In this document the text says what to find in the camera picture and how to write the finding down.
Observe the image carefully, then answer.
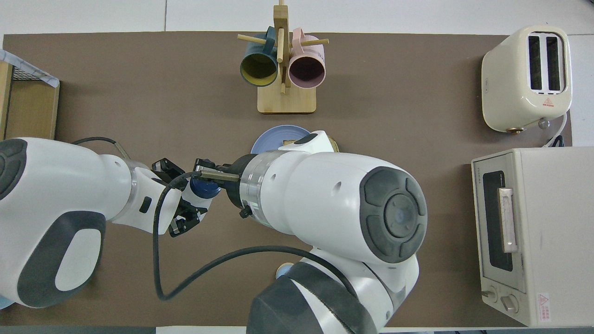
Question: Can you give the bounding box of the dark teal mug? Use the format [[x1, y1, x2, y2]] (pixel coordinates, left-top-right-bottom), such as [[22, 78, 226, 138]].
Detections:
[[239, 26, 279, 87]]

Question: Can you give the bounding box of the wooden two-tier shelf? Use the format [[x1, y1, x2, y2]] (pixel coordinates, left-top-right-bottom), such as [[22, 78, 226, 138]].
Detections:
[[0, 60, 61, 142]]

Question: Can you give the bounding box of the toaster power cord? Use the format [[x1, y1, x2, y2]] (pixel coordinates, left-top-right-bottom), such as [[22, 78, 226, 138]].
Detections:
[[541, 110, 571, 149]]

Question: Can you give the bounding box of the brown table mat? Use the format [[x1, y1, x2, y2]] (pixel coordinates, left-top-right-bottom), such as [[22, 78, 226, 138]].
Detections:
[[0, 31, 574, 328]]

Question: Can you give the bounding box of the pink ribbed mug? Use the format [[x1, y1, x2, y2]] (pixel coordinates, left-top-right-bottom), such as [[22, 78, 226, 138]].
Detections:
[[288, 28, 326, 90]]

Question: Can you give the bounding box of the black wire basket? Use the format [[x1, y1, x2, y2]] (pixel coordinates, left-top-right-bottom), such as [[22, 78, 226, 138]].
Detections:
[[10, 65, 47, 83]]

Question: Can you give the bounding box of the white toaster oven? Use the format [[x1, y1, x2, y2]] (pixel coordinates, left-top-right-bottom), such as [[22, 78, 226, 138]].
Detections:
[[471, 147, 594, 328]]

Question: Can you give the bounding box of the toasted bread slice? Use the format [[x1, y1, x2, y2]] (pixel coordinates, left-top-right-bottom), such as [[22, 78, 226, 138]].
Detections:
[[283, 131, 340, 154]]

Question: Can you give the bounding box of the translucent seasoning bottle blue cap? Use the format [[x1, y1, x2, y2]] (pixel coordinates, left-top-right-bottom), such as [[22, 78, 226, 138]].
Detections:
[[179, 176, 222, 214]]

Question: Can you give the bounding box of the periwinkle blue plate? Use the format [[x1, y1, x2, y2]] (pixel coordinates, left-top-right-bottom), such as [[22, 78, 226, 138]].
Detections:
[[251, 125, 310, 154]]

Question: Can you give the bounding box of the wooden mug rack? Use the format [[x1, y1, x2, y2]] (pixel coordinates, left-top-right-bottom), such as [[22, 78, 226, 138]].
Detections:
[[237, 0, 330, 115]]

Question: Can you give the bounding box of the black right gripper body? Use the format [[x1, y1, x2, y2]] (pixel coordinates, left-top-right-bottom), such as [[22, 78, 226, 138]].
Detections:
[[226, 154, 253, 212]]

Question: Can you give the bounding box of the white blue-grid cloth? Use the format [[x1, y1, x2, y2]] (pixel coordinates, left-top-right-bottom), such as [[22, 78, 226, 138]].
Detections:
[[0, 49, 61, 89]]

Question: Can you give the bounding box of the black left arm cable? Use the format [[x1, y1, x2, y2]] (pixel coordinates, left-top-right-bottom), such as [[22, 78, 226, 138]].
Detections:
[[72, 137, 131, 161]]

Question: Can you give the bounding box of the cream two-slot toaster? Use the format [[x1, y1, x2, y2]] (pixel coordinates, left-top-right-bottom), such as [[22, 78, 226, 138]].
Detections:
[[481, 25, 573, 135]]

